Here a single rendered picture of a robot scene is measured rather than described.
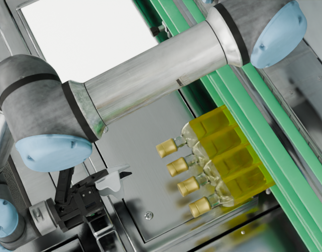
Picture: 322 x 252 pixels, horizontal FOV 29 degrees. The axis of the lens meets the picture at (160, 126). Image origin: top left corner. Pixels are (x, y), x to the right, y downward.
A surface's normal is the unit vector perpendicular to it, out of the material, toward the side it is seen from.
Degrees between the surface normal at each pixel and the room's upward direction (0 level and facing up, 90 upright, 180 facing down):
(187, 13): 90
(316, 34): 0
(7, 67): 74
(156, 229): 90
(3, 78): 58
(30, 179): 90
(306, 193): 90
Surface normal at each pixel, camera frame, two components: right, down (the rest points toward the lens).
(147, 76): 0.00, 0.01
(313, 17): -0.89, 0.44
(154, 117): -0.09, -0.45
